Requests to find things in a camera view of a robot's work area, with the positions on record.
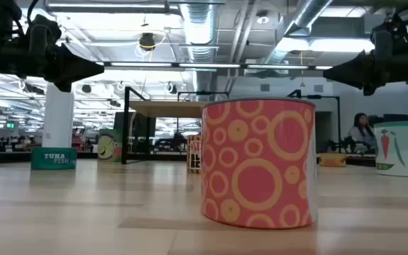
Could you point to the white vegetable print can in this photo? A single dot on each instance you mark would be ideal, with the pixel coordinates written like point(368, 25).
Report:
point(400, 148)

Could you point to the green exit sign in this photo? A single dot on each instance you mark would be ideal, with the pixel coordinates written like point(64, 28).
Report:
point(10, 125)

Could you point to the teal tuna fish can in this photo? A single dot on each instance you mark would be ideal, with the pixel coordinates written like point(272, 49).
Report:
point(53, 158)

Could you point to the black round ceiling speaker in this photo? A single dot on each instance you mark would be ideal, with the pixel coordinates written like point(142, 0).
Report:
point(86, 88)

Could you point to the black beans can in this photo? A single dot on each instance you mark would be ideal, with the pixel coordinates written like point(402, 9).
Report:
point(194, 156)

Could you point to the person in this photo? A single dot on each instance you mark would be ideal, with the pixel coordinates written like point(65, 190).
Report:
point(361, 136)

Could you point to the black ceiling-mounted device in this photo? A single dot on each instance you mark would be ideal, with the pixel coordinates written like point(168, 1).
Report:
point(147, 40)

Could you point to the white pillar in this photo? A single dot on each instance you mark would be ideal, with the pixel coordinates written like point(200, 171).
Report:
point(58, 117)

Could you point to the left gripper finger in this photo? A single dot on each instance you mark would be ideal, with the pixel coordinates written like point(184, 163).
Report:
point(73, 76)
point(73, 61)

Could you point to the pink can with orange circles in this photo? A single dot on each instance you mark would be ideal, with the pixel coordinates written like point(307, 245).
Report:
point(257, 163)

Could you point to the round silver ceiling duct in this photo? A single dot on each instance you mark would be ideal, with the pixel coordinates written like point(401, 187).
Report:
point(306, 14)
point(198, 25)

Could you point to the black background robot arm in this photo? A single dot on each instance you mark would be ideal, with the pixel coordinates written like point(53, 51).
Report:
point(338, 145)

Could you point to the wooden shelf with black legs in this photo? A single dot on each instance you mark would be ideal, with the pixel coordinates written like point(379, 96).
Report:
point(168, 109)

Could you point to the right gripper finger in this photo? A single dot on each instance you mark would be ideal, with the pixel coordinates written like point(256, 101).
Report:
point(358, 81)
point(356, 65)

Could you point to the long ceiling light strip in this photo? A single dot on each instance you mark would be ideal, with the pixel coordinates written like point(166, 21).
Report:
point(207, 65)

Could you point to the green can with cartoon face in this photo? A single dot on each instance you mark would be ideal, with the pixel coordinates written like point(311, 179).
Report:
point(108, 145)

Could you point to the black cabinet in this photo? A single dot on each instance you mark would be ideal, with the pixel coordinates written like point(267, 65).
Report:
point(138, 134)

